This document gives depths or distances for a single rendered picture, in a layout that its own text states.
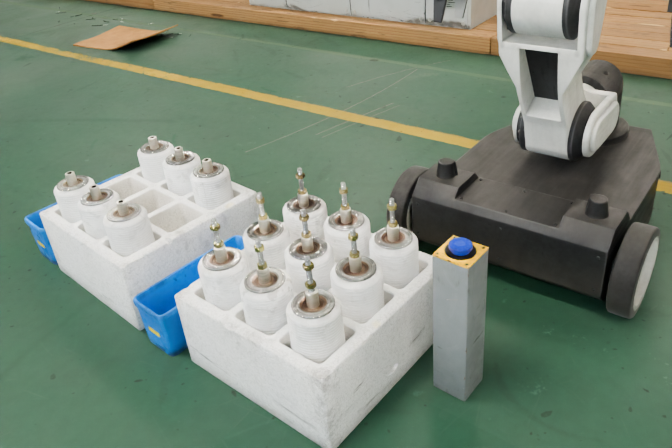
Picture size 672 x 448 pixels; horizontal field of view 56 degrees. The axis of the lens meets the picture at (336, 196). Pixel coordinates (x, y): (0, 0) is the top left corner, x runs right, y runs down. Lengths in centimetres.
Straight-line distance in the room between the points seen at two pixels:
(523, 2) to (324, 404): 85
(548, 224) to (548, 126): 25
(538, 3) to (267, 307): 78
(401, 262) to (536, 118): 51
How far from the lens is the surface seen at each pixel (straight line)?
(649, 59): 279
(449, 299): 112
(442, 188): 149
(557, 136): 154
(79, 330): 160
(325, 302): 109
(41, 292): 178
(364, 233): 128
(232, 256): 124
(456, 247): 107
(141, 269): 146
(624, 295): 138
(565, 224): 139
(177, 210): 162
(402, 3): 326
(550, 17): 134
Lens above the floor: 95
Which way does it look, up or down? 30 degrees down
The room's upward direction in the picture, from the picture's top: 6 degrees counter-clockwise
